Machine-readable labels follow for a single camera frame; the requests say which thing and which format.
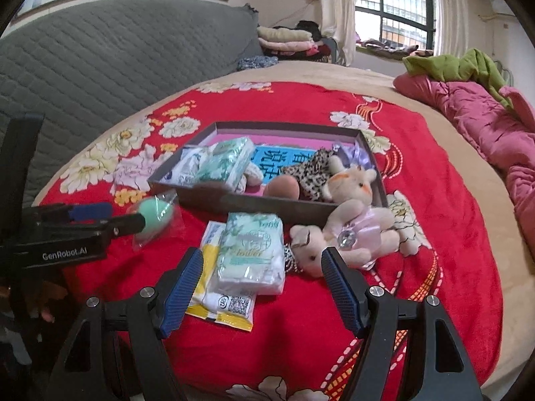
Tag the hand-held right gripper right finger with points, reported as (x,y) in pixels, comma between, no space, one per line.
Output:
(342,292)

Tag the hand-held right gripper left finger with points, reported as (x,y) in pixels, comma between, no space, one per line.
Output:
(184,288)

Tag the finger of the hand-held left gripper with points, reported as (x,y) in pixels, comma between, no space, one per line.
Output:
(90,210)
(123,225)

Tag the green makeup sponge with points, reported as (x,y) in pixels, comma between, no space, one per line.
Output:
(156,213)

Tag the green tissue pack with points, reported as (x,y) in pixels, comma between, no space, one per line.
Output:
(246,255)
(225,158)

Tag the pink shallow cardboard box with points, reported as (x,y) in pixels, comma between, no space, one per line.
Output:
(250,206)

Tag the peach makeup sponge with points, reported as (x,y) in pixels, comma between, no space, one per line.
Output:
(282,188)

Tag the white floral scrunchie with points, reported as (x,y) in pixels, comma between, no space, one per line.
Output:
(253,175)

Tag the person's left hand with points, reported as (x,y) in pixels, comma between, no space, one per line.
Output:
(39,300)

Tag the yellow and white packet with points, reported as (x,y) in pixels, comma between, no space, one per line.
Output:
(217,305)

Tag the small pink plush toy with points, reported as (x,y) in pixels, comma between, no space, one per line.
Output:
(307,250)

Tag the blue and white packet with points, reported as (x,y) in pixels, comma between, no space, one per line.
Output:
(184,167)

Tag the leopard print scrunchie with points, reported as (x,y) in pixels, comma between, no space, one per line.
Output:
(309,175)

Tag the purple organza bow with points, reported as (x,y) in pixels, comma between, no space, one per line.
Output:
(355,156)

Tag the pink book with blue label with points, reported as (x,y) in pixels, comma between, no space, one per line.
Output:
(271,163)

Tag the grey quilted headboard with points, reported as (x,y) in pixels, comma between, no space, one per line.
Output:
(104,62)

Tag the red floral blanket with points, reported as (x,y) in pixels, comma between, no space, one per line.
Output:
(292,100)

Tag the blue patterned cloth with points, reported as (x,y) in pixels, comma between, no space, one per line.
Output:
(255,63)

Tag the pink quilt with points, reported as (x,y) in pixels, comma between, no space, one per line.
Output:
(468,108)

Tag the pile of folded clothes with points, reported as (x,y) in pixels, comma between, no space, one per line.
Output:
(284,37)

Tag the bedding on windowsill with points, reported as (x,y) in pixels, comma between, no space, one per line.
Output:
(384,46)

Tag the green cloth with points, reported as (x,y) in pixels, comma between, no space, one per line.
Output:
(451,67)

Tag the white curtain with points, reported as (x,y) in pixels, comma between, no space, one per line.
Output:
(449,8)
(334,8)

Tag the barred window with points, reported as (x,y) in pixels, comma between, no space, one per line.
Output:
(393,4)

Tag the white air conditioner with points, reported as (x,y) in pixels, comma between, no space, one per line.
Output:
(501,8)

